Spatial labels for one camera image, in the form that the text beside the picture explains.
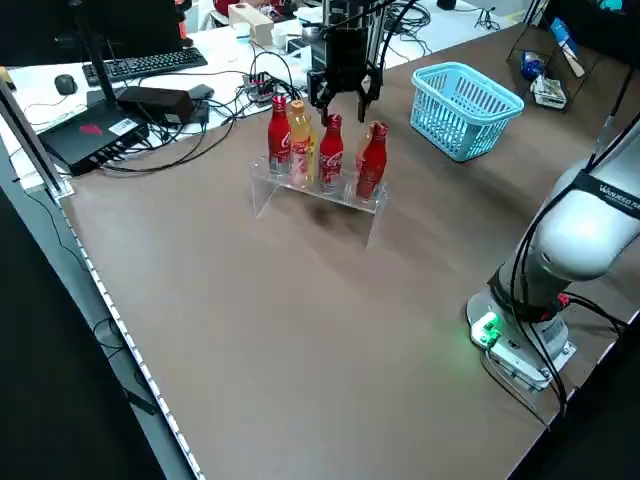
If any red cola bottle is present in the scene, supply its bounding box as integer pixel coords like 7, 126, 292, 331
354, 121, 390, 201
267, 96, 294, 176
318, 113, 345, 196

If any aluminium profile post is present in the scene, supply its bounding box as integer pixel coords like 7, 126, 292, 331
0, 74, 75, 200

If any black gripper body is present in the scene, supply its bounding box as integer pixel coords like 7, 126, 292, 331
324, 28, 375, 91

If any black keyboard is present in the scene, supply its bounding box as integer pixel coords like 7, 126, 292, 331
81, 48, 209, 84

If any black wire rack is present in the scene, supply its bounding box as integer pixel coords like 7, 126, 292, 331
505, 0, 602, 112

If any black device box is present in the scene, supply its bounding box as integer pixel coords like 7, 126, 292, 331
38, 97, 151, 177

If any light blue plastic basket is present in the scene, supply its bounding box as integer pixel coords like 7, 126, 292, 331
410, 61, 526, 162

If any black computer monitor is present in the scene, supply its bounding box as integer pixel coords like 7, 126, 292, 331
0, 0, 185, 69

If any black arm base cable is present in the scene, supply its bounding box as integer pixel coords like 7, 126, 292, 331
482, 293, 640, 432

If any orange tea bottle red label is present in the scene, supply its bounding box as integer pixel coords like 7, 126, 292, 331
353, 130, 371, 174
288, 99, 319, 189

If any teal chips bag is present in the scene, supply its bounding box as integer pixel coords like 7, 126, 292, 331
549, 17, 581, 56

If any black power brick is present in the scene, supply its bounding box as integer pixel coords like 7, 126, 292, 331
116, 85, 195, 126

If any yellow label tea bottle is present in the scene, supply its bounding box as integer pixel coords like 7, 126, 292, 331
305, 130, 321, 184

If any blue cracker bag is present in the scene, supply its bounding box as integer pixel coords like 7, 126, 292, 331
519, 49, 545, 81

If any black computer mouse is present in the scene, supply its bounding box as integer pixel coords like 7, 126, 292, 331
53, 73, 80, 96

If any black stand pole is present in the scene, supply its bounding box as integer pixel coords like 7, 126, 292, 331
67, 0, 121, 116

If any usb hub with red lights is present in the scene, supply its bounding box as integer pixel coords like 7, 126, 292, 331
241, 71, 277, 105

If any aluminium camera stand post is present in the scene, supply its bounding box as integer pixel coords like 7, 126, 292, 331
321, 0, 387, 49

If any clear acrylic bottle tray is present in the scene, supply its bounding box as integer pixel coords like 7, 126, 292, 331
248, 157, 390, 251

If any white snack pack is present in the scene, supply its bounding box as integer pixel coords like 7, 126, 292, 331
530, 74, 569, 109

